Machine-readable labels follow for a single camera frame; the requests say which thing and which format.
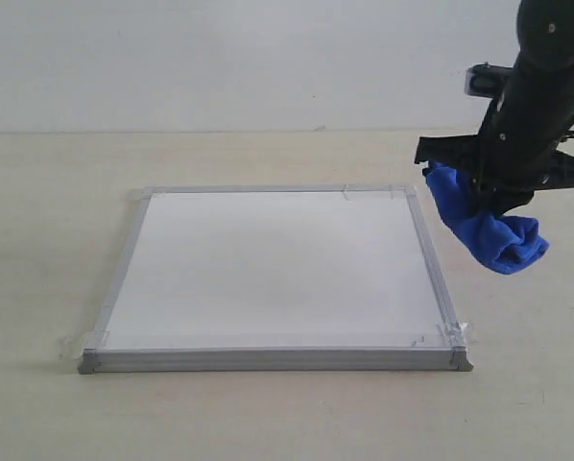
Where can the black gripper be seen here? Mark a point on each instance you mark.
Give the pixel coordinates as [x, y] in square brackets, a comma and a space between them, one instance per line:
[515, 152]

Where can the blue microfibre cloth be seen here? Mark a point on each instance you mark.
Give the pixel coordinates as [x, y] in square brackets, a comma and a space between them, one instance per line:
[502, 244]

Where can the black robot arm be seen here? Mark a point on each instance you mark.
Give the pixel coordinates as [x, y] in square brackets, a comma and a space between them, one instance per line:
[545, 35]

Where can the clear tape back right corner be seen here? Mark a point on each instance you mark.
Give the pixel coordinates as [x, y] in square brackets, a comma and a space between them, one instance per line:
[353, 192]

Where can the clear tape corner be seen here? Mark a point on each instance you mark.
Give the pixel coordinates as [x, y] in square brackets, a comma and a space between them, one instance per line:
[72, 347]
[353, 192]
[139, 194]
[453, 335]

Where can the clear tape front right corner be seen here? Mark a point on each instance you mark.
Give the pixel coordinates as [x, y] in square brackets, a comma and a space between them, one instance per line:
[453, 335]

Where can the clear tape back left corner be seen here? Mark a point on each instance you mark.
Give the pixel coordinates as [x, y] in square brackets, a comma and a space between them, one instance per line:
[139, 194]

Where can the clear tape front left corner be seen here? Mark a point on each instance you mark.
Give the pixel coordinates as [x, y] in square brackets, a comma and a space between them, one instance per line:
[72, 347]

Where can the grey and black wrist camera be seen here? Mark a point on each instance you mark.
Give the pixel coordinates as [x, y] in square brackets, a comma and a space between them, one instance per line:
[486, 80]

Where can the white board with aluminium frame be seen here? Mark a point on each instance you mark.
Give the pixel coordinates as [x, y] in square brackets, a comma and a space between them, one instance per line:
[274, 278]

